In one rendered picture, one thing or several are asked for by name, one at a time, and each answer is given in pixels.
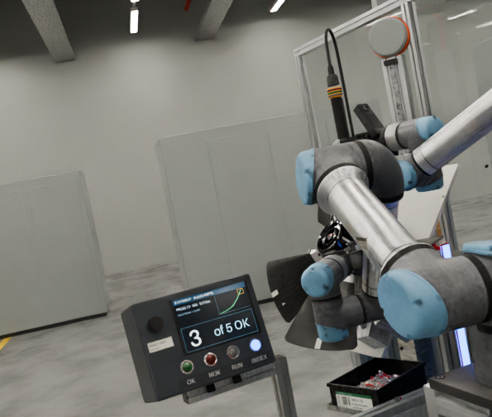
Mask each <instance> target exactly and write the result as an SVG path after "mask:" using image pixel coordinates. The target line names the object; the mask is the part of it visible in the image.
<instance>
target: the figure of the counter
mask: <svg viewBox="0 0 492 417"><path fill-rule="evenodd" d="M180 332H181V334H182V338H183V340H184V346H185V349H186V352H187V353H191V352H195V351H198V350H200V349H204V348H208V347H210V344H209V341H208V336H207V333H206V330H205V327H204V324H203V322H202V323H198V324H194V325H190V326H188V327H184V328H181V329H180Z"/></svg>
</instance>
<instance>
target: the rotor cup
mask: <svg viewBox="0 0 492 417"><path fill-rule="evenodd" d="M329 234H332V238H331V239H329V240H328V239H327V237H328V235H329ZM342 237H345V238H346V239H348V240H349V241H350V242H352V241H355V240H354V239H353V237H352V236H351V234H350V233H349V232H348V231H347V230H346V229H345V227H344V226H343V225H342V223H341V222H340V221H339V220H333V221H331V222H330V223H329V224H328V225H327V226H326V227H325V228H324V229H323V230H322V232H321V234H320V236H319V238H318V244H317V249H318V251H319V252H320V253H321V254H325V253H327V252H330V251H334V250H336V251H340V250H344V248H346V247H347V245H346V244H347V241H345V240H343V239H342Z"/></svg>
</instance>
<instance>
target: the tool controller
mask: <svg viewBox="0 0 492 417"><path fill-rule="evenodd" d="M121 317H122V322H123V326H124V329H125V333H126V336H127V341H128V344H129V348H130V351H131V356H132V360H133V363H134V366H135V369H136V375H137V378H138V381H139V385H140V388H141V394H142V397H143V400H144V402H145V403H152V402H158V401H162V400H166V399H169V398H171V397H174V396H177V395H181V394H183V393H186V392H189V391H193V390H196V389H198V388H200V387H203V386H206V388H207V391H208V393H210V392H213V391H215V390H216V387H215V385H214V383H215V382H218V381H222V380H225V379H227V378H230V377H232V379H233V382H234V384H236V383H239V382H242V379H241V374H242V373H244V372H247V371H251V370H254V369H256V368H259V367H263V366H266V365H269V364H271V363H274V362H275V355H274V352H273V349H272V347H271V344H270V339H269V336H268V333H267V331H266V327H265V323H264V320H263V317H262V314H261V311H260V307H259V304H258V301H257V298H256V293H255V291H254V288H253V285H252V283H251V278H250V276H249V274H244V275H240V276H235V277H232V278H228V279H225V280H220V281H216V282H213V283H210V284H206V285H201V286H198V287H194V288H191V289H188V290H182V291H179V292H176V293H173V294H169V295H164V296H161V297H157V298H154V299H151V300H145V301H141V302H139V303H135V304H132V305H131V306H130V307H128V308H127V309H125V310H124V311H123V312H121ZM202 322H203V324H204V327H205V330H206V333H207V336H208V341H209V344H210V347H206V348H204V349H200V350H198V351H195V352H191V353H187V352H186V349H185V346H184V340H183V338H182V334H181V332H180V329H181V328H184V327H188V326H190V325H194V324H198V323H202ZM253 338H257V339H259V340H260V342H261V349H260V350H259V351H258V352H252V351H251V350H250V348H249V342H250V341H251V340H252V339H253ZM231 345H234V346H237V347H238V348H239V350H240V354H239V356H238V357H237V358H236V359H231V358H230V357H228V355H227V349H228V348H229V347H230V346H231ZM209 352H212V353H214V354H215V355H216V356H217V363H216V364H215V365H214V366H212V367H209V366H207V365H206V364H205V363H204V356H205V355H206V354H207V353H209ZM184 360H190V361H191V362H192V363H193V371H192V372H191V373H189V374H184V373H183V372H182V371H181V370H180V364H181V362H182V361H184Z"/></svg>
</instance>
